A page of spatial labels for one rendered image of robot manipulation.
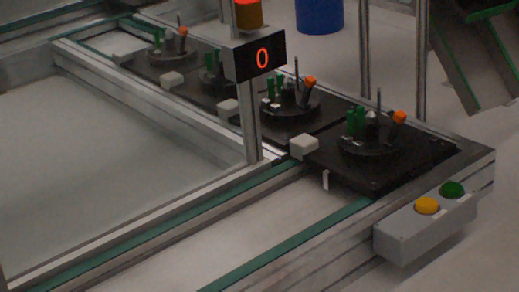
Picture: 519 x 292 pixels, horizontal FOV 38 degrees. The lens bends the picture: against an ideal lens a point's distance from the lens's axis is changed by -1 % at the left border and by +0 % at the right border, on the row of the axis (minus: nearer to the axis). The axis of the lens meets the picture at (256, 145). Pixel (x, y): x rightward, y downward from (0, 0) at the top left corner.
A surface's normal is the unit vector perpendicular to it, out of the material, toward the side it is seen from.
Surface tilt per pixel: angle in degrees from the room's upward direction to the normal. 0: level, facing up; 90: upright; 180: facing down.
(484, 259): 0
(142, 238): 0
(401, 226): 0
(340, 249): 90
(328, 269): 90
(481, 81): 45
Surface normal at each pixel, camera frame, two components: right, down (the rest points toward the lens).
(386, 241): -0.77, 0.37
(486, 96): 0.28, -0.34
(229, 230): -0.09, -0.87
